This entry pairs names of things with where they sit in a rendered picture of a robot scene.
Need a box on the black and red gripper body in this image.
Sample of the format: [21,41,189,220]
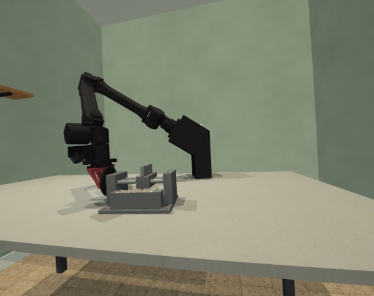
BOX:
[82,144,117,169]

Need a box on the grey bench vise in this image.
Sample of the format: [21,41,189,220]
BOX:
[98,164,178,214]

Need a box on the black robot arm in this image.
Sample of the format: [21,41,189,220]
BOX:
[64,72,180,164]

